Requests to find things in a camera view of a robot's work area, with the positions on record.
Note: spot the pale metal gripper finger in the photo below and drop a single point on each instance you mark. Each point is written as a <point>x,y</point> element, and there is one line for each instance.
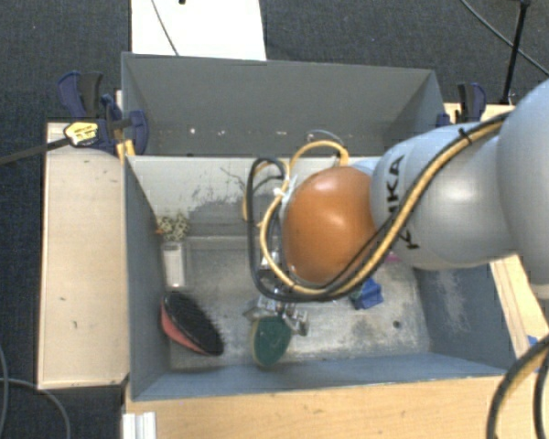
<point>255,312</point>
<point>297,324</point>

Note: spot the green round sponge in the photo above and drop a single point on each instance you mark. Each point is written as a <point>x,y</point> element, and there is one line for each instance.
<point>271,343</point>

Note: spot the black and red brush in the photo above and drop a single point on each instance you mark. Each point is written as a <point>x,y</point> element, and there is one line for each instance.
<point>194,323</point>

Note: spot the blue crumpled object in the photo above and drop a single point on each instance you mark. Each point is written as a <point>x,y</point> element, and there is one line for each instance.
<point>369,294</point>

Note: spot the spotted toy animal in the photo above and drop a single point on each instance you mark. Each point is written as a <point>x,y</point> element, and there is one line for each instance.
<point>174,228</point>

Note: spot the pale wood board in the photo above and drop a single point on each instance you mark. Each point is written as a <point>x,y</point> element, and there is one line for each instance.
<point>84,263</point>

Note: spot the grey metal bin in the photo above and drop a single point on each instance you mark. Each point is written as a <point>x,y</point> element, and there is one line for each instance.
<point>265,103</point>

